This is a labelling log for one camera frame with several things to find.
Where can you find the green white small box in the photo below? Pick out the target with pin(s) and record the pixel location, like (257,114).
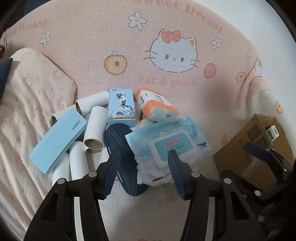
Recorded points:
(271,133)

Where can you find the pink printed pillow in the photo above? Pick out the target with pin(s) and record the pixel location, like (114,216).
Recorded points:
(27,104)

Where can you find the light blue long box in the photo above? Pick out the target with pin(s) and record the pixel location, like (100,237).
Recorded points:
(57,141)

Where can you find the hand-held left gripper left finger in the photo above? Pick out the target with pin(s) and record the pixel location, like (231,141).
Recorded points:
(110,176)

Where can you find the light blue printed carton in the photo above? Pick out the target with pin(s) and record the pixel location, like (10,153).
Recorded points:
(121,106)

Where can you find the white plastic bag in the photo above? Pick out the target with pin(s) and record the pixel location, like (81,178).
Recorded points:
(148,173)

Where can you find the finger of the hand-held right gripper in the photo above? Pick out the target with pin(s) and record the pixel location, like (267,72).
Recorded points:
(256,150)
(245,183)

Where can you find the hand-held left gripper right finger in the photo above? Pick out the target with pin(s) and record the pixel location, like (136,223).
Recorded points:
(177,178)

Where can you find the blue wet wipes pack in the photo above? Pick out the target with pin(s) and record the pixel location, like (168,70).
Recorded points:
(171,143)

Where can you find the pink cartoon printed blanket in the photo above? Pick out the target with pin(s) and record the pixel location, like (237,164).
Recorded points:
(92,34)

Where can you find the navy blue cushion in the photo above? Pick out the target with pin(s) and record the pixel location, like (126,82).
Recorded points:
(4,78)

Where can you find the pile of white paper tubes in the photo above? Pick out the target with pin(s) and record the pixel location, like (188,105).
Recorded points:
(76,162)

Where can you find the brown cardboard box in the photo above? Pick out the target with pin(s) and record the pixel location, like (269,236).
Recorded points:
(238,153)

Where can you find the orange white tissue pack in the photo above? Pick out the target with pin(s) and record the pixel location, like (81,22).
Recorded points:
(152,104)

